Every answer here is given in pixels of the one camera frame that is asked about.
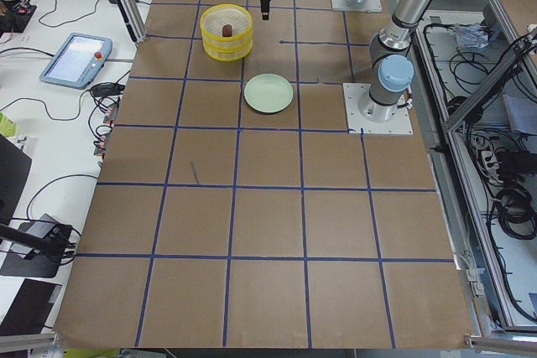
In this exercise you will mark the brown steamed bun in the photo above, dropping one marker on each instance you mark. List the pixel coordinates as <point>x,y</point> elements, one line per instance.
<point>227,31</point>

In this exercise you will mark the yellow steamer basket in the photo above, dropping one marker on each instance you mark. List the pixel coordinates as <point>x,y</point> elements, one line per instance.
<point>214,18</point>

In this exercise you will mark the light green plate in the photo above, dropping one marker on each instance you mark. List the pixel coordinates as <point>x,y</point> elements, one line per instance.
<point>268,93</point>

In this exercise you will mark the teach pendant with red button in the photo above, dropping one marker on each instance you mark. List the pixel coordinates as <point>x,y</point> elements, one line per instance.
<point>77,61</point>

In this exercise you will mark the crumpled grey bag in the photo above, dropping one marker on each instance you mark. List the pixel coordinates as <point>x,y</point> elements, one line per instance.
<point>472,36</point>

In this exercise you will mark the black laptop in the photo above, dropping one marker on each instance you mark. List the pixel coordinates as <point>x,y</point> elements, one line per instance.
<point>15,167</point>

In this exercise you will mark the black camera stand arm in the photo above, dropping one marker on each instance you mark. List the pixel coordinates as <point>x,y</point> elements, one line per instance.
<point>48,238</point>

